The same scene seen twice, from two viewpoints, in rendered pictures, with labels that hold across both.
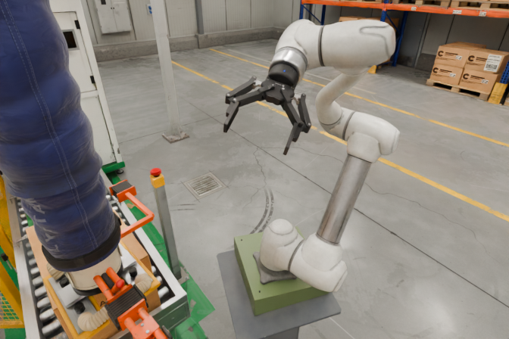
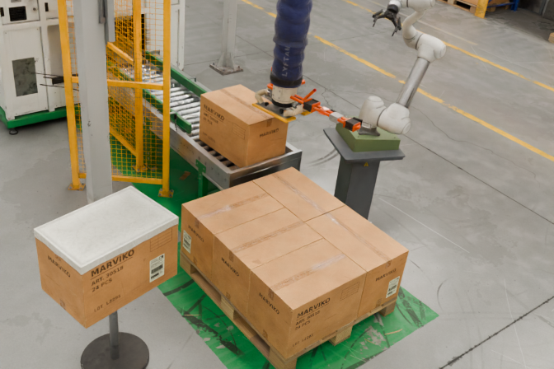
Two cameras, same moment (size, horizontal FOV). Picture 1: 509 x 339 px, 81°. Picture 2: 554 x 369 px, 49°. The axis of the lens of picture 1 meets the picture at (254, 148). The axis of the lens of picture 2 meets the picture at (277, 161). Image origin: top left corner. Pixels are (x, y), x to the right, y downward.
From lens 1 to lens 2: 3.44 m
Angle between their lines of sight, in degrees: 2
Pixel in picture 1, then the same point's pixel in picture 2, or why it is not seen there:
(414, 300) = (465, 205)
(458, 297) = (502, 207)
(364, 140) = (426, 48)
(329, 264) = (401, 115)
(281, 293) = (370, 138)
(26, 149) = (298, 26)
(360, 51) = (421, 3)
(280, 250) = (373, 110)
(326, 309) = (396, 154)
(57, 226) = (292, 63)
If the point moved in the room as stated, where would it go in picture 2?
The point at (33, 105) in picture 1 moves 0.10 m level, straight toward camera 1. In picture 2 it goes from (306, 11) to (316, 16)
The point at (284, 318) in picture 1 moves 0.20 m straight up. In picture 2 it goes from (371, 154) to (376, 131)
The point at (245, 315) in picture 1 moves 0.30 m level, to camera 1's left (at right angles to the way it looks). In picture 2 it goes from (347, 151) to (307, 147)
